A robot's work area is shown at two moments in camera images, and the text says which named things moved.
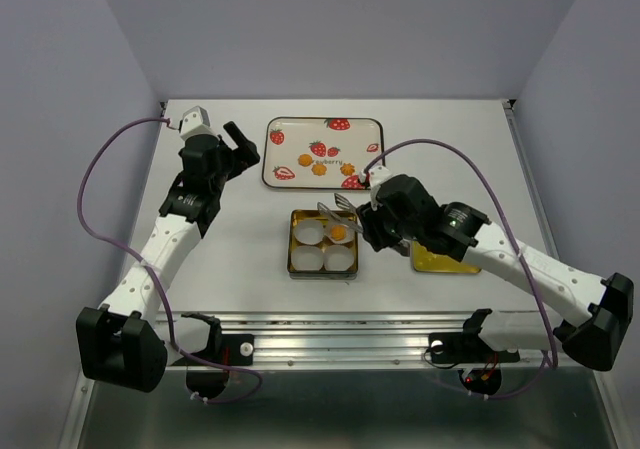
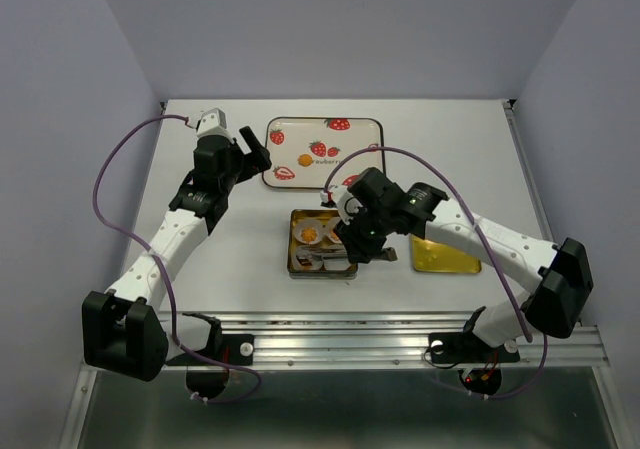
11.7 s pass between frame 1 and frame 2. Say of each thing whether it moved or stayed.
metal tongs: moved
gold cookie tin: stayed
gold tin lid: stayed
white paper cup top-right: stayed
